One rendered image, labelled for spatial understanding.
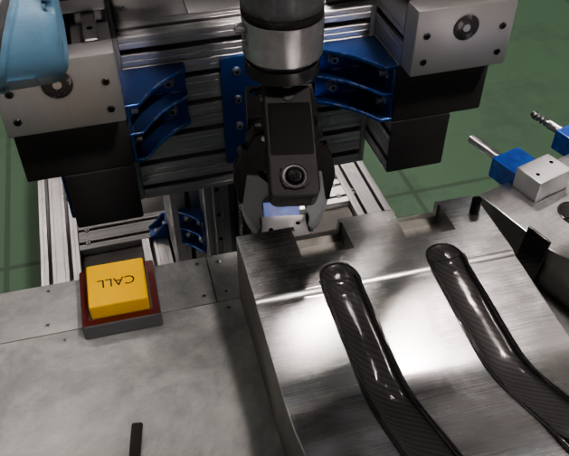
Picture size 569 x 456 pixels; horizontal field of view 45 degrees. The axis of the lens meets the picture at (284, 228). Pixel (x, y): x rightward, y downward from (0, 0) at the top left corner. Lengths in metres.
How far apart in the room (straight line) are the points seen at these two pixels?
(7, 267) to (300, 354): 1.51
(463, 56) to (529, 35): 2.21
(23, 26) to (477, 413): 0.42
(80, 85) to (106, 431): 0.38
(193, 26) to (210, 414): 0.51
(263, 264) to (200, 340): 0.11
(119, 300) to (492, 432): 0.38
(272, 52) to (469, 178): 1.68
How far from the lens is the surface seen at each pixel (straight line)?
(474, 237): 0.72
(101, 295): 0.73
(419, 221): 0.75
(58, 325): 0.77
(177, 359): 0.71
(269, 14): 0.61
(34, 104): 0.83
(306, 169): 0.62
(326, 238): 0.72
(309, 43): 0.63
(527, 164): 0.84
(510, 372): 0.63
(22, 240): 2.11
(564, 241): 0.80
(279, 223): 0.76
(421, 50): 0.91
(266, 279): 0.65
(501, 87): 2.75
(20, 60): 0.49
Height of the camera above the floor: 1.37
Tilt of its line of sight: 43 degrees down
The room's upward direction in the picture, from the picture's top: straight up
